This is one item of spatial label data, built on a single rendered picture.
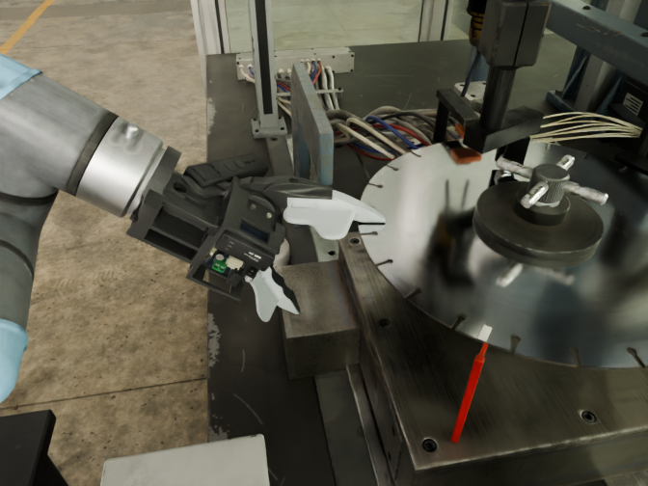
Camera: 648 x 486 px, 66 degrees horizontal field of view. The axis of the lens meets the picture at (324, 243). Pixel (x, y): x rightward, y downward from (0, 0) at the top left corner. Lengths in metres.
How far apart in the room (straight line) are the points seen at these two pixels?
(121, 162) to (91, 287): 1.54
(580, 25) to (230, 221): 0.56
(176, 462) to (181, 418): 1.11
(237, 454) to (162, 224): 0.18
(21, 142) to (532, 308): 0.40
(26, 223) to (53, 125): 0.09
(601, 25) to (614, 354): 0.47
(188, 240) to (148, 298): 1.41
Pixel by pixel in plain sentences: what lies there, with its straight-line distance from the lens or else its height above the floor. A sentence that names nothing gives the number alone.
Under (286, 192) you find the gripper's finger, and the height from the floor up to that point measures 0.98.
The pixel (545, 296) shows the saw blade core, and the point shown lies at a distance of 0.43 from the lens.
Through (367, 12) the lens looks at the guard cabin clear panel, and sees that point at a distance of 1.63.
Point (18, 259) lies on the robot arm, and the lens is 0.43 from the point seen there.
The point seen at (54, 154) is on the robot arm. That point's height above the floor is 1.05.
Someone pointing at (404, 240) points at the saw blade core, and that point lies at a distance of 0.45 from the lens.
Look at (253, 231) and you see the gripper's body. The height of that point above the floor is 0.97.
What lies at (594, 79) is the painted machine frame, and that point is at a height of 0.85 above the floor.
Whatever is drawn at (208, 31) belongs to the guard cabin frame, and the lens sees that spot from 1.54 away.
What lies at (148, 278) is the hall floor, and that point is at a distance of 1.90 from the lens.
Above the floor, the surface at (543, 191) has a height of 1.00.
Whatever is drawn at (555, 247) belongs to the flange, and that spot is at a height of 0.96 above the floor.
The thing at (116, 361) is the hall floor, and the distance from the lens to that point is 1.67.
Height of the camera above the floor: 1.23
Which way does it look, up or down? 39 degrees down
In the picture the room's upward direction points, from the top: straight up
